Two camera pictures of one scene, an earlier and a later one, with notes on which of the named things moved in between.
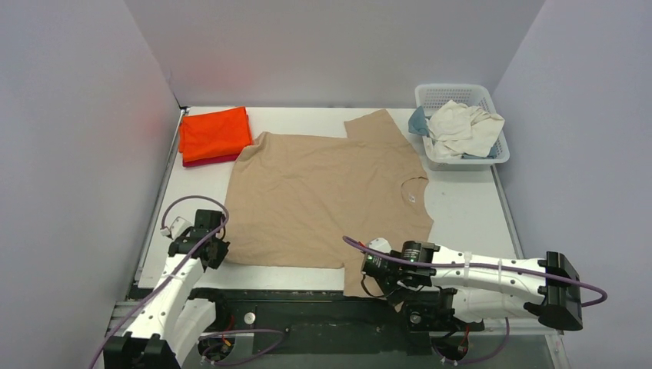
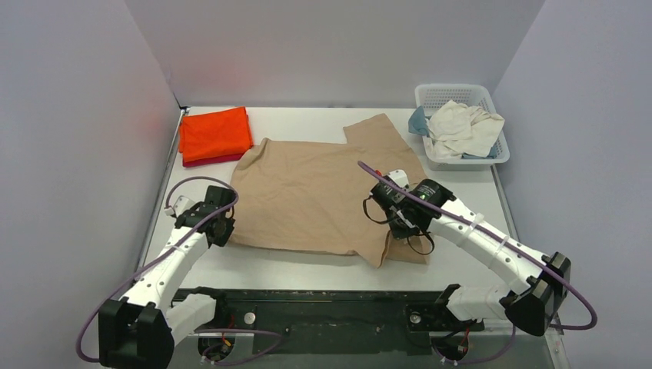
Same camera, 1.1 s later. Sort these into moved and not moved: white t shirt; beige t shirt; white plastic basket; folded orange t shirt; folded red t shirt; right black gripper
Moved: beige t shirt; right black gripper
Not moved: white t shirt; folded red t shirt; folded orange t shirt; white plastic basket
